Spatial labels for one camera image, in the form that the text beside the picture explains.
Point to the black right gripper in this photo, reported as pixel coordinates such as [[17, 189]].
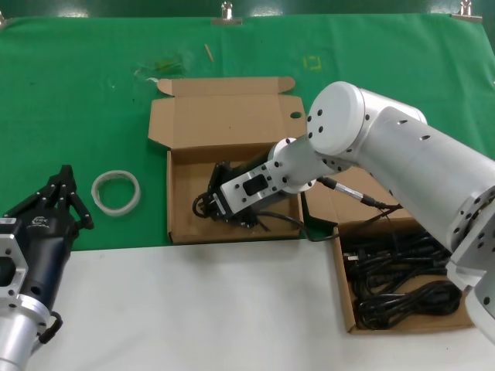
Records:
[[263, 208]]

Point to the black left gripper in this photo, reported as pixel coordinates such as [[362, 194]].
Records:
[[46, 239]]

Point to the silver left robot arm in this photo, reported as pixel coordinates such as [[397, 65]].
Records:
[[19, 332]]

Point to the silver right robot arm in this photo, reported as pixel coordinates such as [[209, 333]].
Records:
[[406, 162]]

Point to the open brown cardboard box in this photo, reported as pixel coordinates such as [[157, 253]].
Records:
[[232, 112], [348, 210]]

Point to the clear adhesive tape roll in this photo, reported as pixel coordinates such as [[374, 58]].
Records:
[[116, 174]]

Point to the green table cloth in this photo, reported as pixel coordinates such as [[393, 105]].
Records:
[[77, 96]]

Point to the clear plastic wrap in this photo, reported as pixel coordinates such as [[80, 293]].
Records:
[[166, 65]]

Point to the small wooden stick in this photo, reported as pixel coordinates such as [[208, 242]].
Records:
[[209, 53]]

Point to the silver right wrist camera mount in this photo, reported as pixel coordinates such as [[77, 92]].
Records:
[[251, 187]]

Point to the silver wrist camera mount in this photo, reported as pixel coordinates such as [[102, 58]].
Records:
[[251, 187], [9, 270]]

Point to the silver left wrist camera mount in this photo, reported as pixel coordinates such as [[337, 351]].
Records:
[[9, 270]]

